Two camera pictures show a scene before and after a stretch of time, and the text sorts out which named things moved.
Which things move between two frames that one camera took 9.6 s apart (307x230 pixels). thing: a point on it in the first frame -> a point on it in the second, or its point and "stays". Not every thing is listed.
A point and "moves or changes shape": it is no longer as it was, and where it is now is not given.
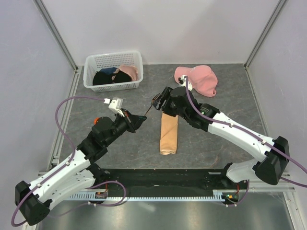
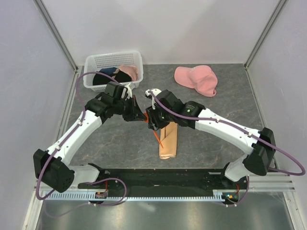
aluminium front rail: [252, 188] stays
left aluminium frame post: [56, 34] stays
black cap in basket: [101, 78] stays
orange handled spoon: [95, 120] moves or changes shape
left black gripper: [130, 120] -> [135, 113]
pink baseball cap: [203, 78] stays
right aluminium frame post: [277, 9] stays
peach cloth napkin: [168, 134] moves or changes shape
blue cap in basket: [109, 70] stays
